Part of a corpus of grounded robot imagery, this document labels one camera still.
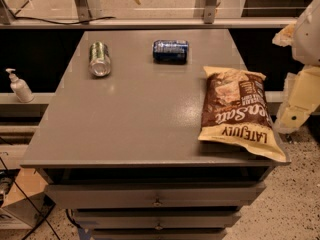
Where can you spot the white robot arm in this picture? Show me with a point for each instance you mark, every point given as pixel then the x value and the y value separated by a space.
pixel 301 93

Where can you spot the brown chip bag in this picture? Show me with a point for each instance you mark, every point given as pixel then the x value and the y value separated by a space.
pixel 235 112

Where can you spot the grey drawer cabinet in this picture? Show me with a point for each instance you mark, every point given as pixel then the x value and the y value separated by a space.
pixel 140 123

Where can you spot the blue soda can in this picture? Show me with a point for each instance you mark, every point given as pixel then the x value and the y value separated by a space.
pixel 171 51

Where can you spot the green silver soda can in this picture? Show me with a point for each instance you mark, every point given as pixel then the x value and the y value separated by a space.
pixel 99 60

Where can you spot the top grey drawer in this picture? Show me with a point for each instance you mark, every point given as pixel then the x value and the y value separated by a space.
pixel 153 196

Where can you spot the grey drawer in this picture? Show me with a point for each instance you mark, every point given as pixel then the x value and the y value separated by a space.
pixel 165 234
pixel 157 219
pixel 153 196

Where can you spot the middle grey drawer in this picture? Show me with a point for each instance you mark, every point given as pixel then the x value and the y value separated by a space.
pixel 157 219

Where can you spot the bottom grey drawer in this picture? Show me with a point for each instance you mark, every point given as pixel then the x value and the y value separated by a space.
pixel 165 234

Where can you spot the white pump bottle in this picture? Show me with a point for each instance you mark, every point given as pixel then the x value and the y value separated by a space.
pixel 19 87

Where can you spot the cardboard box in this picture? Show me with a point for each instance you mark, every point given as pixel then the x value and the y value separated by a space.
pixel 22 204

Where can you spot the left metal bracket post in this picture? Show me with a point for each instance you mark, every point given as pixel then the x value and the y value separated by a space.
pixel 88 10

